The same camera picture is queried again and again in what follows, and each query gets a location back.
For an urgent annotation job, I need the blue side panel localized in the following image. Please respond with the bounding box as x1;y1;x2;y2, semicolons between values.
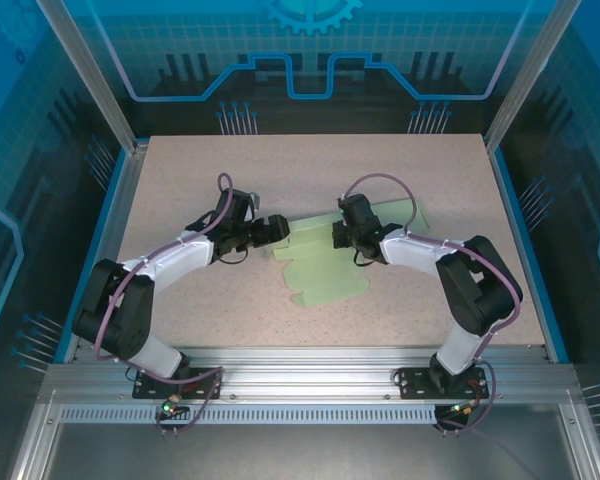
490;145;570;364
53;149;131;364

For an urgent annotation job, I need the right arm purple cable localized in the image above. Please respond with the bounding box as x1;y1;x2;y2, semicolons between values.
340;172;525;437

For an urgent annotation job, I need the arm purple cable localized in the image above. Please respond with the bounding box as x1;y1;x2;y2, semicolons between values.
340;172;525;437
93;171;232;437

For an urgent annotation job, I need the aluminium frame rail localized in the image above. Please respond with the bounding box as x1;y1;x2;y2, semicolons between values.
39;344;579;407

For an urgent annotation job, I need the aluminium side rail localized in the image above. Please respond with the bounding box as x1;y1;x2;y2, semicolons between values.
62;142;149;364

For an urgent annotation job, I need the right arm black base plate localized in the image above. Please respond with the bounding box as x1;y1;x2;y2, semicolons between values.
396;366;491;401

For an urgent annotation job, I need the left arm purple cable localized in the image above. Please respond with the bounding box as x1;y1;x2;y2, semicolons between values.
93;171;232;437

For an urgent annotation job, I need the slotted grey cable duct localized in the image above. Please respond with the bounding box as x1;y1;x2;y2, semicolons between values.
58;404;441;426

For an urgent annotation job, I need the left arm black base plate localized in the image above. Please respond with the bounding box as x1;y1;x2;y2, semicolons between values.
132;366;226;401

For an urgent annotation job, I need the small lit cable connector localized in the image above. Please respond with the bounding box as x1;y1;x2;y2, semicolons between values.
159;394;189;419
447;399;481;421

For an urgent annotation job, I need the aluminium frame post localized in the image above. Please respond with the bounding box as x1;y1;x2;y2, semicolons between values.
33;0;150;155
483;0;584;154

